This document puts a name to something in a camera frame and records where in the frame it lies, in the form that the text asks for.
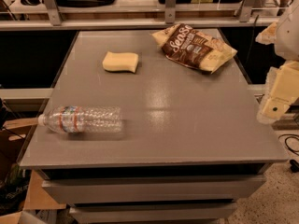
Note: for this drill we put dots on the upper grey drawer front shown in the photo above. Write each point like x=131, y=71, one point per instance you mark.
x=153, y=189

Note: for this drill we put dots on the yellow sponge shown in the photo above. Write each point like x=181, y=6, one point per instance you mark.
x=115, y=62

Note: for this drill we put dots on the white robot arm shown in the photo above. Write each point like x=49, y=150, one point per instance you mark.
x=287, y=34

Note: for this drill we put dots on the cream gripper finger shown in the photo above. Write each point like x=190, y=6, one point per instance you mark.
x=281, y=91
x=268, y=35

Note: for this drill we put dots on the clear plastic water bottle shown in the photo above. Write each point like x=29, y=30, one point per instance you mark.
x=80, y=119

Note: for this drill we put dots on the brown snack chip bag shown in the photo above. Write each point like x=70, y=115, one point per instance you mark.
x=189, y=47

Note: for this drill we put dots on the lower grey drawer front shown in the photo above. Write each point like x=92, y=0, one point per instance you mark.
x=152, y=213

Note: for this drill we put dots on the brown cardboard box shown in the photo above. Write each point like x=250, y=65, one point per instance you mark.
x=23, y=201

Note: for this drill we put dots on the grey drawer cabinet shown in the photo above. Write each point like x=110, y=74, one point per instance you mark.
x=176, y=121

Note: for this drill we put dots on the grey drawer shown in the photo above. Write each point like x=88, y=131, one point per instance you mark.
x=153, y=189
x=152, y=213

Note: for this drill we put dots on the metal shelf rail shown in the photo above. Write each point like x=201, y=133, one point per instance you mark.
x=132, y=14

